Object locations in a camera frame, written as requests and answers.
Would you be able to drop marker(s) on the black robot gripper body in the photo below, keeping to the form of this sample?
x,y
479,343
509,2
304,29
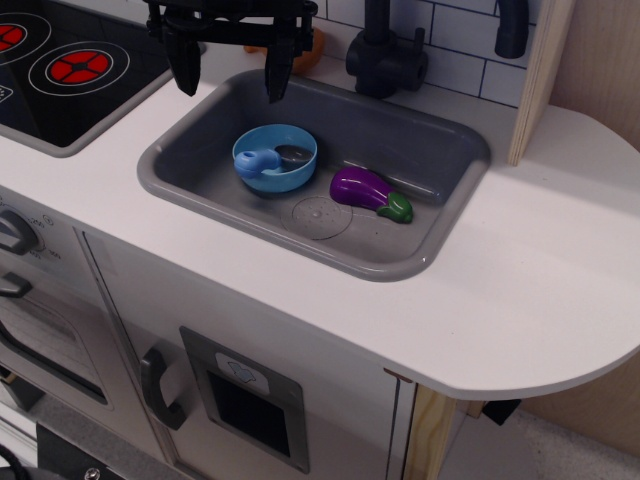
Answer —
x,y
232,19

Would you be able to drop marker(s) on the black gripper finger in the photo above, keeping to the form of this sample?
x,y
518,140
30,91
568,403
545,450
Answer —
x,y
282,49
183,53

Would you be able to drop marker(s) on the blue handled grey toy spoon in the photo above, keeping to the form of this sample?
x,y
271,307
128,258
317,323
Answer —
x,y
287,157

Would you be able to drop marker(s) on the light blue plastic bowl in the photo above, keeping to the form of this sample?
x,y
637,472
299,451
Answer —
x,y
268,137

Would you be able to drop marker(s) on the grey plastic sink basin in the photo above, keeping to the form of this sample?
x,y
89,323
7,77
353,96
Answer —
x,y
434,163

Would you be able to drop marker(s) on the orange toy chicken drumstick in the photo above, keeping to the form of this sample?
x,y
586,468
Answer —
x,y
306,60

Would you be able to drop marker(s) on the black toy faucet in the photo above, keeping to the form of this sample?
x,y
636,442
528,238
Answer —
x,y
381,65

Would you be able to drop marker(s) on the black toy stovetop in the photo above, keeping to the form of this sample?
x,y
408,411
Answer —
x,y
72,69

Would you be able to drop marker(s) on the purple toy eggplant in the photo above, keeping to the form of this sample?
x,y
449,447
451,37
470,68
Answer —
x,y
360,187

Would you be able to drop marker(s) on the grey oven knob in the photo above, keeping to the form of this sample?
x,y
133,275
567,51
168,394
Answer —
x,y
18,235

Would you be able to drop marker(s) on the toy oven door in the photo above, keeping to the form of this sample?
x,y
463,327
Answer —
x,y
56,331

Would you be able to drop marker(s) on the grey toy ice dispenser panel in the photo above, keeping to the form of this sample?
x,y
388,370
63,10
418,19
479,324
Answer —
x,y
250,400

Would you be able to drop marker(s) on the wooden side post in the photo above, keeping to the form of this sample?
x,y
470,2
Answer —
x,y
548,45

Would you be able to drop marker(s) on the grey oven door handle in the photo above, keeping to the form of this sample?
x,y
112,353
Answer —
x,y
14,286

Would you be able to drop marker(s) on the grey cabinet door handle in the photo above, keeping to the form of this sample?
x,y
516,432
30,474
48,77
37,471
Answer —
x,y
152,367

